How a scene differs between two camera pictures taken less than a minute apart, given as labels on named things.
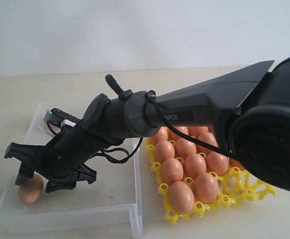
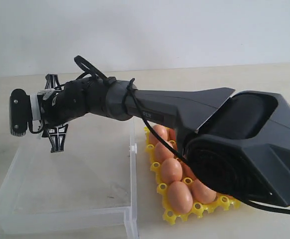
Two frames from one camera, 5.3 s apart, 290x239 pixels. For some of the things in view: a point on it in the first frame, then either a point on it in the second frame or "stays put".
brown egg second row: (172, 170) stays put
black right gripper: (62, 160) -> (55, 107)
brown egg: (181, 196) stays put
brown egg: (164, 150) stays put
